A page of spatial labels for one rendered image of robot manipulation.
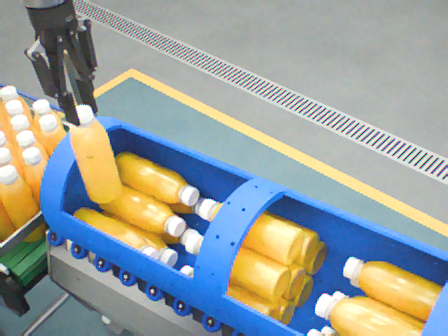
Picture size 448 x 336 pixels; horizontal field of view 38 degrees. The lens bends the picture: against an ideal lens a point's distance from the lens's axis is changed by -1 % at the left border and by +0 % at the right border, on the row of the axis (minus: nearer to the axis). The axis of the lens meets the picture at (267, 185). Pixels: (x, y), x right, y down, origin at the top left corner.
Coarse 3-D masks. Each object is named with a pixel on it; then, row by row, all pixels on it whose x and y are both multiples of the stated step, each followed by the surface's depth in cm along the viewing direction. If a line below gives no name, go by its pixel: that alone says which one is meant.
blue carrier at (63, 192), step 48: (144, 144) 148; (48, 192) 130; (240, 192) 117; (288, 192) 119; (96, 240) 127; (240, 240) 112; (336, 240) 130; (384, 240) 122; (192, 288) 117; (336, 288) 131
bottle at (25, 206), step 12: (0, 180) 145; (24, 180) 148; (0, 192) 146; (12, 192) 145; (24, 192) 147; (12, 204) 147; (24, 204) 148; (36, 204) 152; (12, 216) 150; (24, 216) 150; (24, 240) 155
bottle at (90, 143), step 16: (80, 128) 119; (96, 128) 120; (80, 144) 120; (96, 144) 120; (80, 160) 122; (96, 160) 122; (112, 160) 125; (96, 176) 124; (112, 176) 127; (96, 192) 127; (112, 192) 128
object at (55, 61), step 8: (56, 40) 106; (56, 48) 106; (48, 56) 109; (56, 56) 107; (56, 64) 108; (56, 72) 109; (64, 72) 110; (56, 80) 110; (64, 80) 111; (64, 88) 111; (64, 96) 112
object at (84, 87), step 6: (78, 78) 116; (78, 84) 117; (84, 84) 116; (90, 84) 116; (78, 90) 118; (84, 90) 117; (90, 90) 116; (84, 96) 118; (90, 96) 117; (84, 102) 119; (90, 102) 118; (96, 108) 119
